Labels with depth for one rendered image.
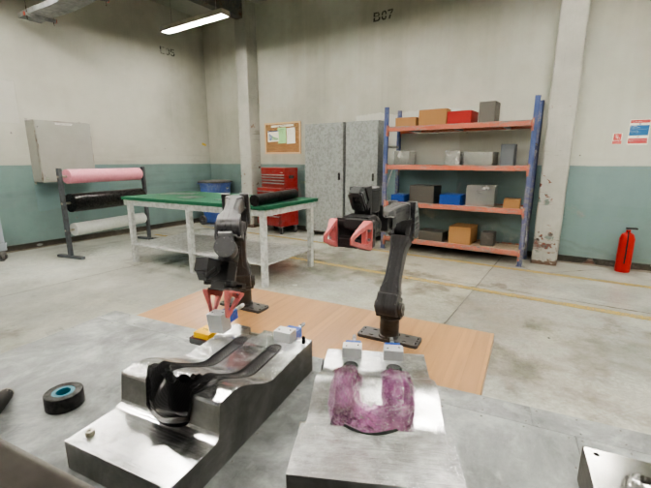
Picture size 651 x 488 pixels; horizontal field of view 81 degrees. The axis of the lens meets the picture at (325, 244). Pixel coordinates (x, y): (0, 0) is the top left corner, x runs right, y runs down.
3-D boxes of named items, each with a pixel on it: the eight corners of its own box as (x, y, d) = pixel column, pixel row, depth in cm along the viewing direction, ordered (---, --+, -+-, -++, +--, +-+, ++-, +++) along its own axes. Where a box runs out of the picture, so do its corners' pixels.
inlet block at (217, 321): (237, 312, 118) (234, 295, 117) (251, 313, 116) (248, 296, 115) (209, 332, 106) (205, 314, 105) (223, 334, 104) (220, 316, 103)
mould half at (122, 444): (235, 350, 116) (232, 309, 113) (312, 370, 106) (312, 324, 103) (68, 468, 72) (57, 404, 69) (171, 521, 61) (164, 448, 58)
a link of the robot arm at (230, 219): (243, 221, 108) (249, 188, 135) (210, 221, 107) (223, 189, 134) (245, 259, 113) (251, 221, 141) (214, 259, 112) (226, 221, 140)
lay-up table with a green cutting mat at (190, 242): (190, 246, 624) (185, 183, 602) (318, 265, 509) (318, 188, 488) (126, 262, 527) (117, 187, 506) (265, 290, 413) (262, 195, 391)
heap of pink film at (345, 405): (335, 370, 95) (335, 341, 93) (409, 375, 92) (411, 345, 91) (320, 445, 69) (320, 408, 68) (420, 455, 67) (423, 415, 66)
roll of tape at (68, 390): (48, 419, 85) (46, 406, 85) (41, 404, 91) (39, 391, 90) (89, 404, 91) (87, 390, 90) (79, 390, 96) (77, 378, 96)
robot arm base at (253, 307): (258, 293, 143) (269, 289, 149) (217, 286, 152) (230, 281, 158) (259, 314, 145) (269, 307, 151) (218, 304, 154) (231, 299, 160)
